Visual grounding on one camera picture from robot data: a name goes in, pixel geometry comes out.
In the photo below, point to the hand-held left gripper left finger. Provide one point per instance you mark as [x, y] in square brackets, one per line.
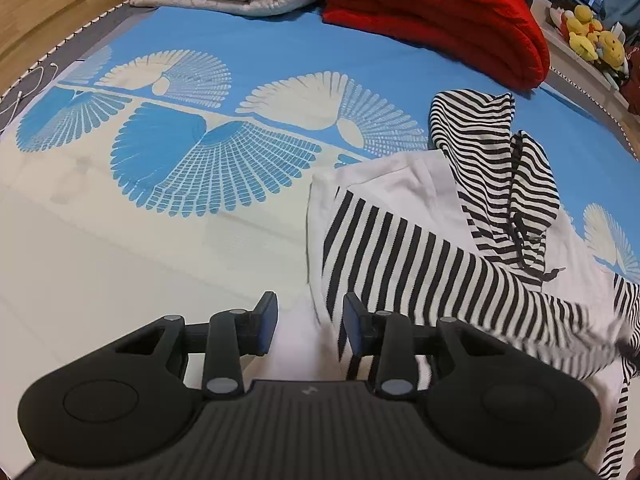
[270, 321]

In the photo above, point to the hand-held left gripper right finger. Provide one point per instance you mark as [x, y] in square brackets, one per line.
[352, 325]

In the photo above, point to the black white striped hoodie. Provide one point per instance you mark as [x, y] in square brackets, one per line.
[400, 240]

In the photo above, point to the blue white patterned bed sheet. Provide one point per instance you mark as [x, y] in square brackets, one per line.
[200, 240]

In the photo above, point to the folded red blanket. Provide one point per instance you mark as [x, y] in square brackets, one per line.
[440, 15]

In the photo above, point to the grey mattress edge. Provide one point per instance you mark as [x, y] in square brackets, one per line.
[75, 47]

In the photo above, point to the yellow plush toy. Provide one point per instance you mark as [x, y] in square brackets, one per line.
[580, 19]
[610, 49]

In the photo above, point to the dark red cloth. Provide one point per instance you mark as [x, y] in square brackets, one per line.
[633, 60]

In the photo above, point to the wooden bed frame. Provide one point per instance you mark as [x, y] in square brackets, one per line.
[45, 10]

